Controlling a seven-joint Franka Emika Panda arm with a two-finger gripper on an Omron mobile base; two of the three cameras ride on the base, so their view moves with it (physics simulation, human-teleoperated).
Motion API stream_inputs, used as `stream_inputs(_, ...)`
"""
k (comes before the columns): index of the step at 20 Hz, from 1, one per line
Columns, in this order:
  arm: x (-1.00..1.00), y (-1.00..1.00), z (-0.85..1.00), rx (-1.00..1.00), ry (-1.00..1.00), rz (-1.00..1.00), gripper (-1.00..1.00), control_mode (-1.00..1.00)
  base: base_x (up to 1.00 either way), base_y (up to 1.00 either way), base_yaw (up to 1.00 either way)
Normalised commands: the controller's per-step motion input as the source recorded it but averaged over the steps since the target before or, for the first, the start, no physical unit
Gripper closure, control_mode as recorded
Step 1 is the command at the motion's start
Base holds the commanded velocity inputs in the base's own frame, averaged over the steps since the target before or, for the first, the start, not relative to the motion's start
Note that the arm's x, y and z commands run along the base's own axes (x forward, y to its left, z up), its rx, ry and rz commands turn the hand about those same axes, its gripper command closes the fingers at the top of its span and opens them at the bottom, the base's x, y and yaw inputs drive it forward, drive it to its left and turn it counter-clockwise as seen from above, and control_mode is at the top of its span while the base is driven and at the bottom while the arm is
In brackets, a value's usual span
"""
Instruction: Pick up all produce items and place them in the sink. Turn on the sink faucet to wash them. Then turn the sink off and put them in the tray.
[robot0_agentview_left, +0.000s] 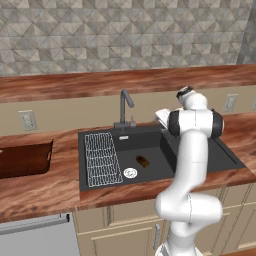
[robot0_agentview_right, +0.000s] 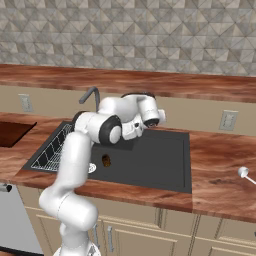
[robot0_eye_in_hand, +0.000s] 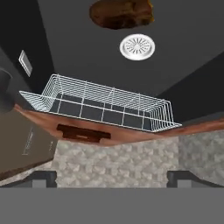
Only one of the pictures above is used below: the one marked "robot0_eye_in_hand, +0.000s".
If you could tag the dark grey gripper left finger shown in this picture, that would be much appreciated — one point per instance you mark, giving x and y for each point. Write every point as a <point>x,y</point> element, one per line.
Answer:
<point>43,178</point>

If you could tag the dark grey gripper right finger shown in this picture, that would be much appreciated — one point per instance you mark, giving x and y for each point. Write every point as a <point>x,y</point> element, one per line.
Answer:
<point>178,178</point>

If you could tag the white round sink drain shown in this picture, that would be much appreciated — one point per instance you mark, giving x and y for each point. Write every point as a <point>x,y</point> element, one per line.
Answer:
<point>137,47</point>

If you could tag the dark grey sink basin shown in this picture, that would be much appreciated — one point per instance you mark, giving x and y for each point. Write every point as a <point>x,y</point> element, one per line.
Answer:
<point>87,43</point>

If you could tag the tan cupboard door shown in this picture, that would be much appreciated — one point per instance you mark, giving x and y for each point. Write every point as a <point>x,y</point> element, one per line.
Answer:
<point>17,140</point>

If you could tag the brown wooden drawer front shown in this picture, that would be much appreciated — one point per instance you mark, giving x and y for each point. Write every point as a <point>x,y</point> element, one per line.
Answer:
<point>122,134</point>

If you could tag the dark grey round object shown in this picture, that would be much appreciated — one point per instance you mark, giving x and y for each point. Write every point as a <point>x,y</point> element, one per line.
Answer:
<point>5,87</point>

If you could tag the small white rectangular plate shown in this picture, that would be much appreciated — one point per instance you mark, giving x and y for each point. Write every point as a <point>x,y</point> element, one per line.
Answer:
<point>25,62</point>

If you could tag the brown potato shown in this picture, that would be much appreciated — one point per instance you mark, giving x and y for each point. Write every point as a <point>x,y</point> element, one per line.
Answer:
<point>121,13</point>

